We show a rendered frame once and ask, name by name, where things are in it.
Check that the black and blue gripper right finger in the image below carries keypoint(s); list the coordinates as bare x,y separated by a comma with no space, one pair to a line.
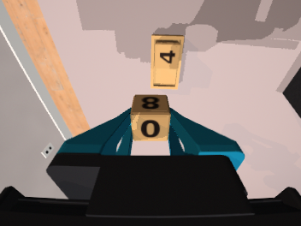
199,140

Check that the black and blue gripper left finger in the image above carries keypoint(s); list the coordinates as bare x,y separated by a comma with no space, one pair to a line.
104,138

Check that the tan wooden number cube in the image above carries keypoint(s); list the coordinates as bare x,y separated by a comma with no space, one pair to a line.
167,54
150,117

